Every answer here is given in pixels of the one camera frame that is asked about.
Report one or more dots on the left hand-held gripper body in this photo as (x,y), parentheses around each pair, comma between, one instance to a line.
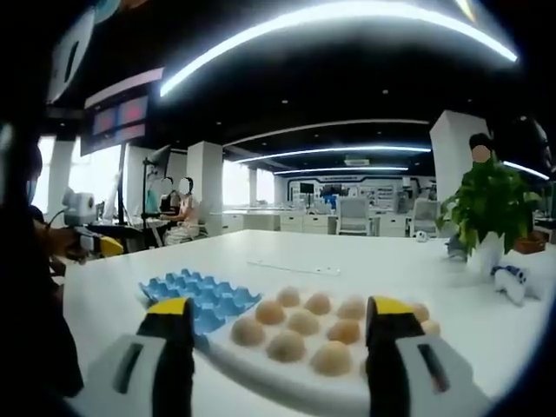
(79,207)

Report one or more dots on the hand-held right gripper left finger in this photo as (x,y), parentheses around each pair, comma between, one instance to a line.
(130,369)

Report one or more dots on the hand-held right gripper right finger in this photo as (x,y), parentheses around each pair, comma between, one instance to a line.
(417,373)

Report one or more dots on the blue egg tray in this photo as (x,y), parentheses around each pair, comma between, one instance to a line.
(208,299)

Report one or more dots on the group of brown eggs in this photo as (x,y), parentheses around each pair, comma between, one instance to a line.
(299,323)

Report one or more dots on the white egg holder plate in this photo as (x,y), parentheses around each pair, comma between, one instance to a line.
(260,365)

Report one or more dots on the person's left hand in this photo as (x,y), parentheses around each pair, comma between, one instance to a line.
(69,243)

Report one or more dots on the black stand with lamp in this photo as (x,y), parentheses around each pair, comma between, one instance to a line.
(150,195)

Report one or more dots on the white table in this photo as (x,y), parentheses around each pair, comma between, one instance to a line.
(182,256)

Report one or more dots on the person's dark upper body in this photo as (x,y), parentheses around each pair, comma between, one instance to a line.
(30,304)

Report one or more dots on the hanging display screen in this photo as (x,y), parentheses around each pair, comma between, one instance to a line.
(116,115)

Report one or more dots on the white and blue toy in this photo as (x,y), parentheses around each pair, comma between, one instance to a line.
(510,282)

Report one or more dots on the small white round object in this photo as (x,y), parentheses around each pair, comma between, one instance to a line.
(420,236)

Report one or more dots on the white office chair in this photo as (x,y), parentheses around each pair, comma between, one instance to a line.
(354,215)
(425,217)

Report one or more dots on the clear plastic strip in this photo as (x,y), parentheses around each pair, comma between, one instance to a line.
(295,267)

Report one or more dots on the brown basket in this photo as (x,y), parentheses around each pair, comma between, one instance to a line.
(531,244)

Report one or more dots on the green potted plant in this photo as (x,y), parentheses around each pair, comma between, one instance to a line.
(486,208)

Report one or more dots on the long ceiling light strip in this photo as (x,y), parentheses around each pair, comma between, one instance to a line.
(330,26)

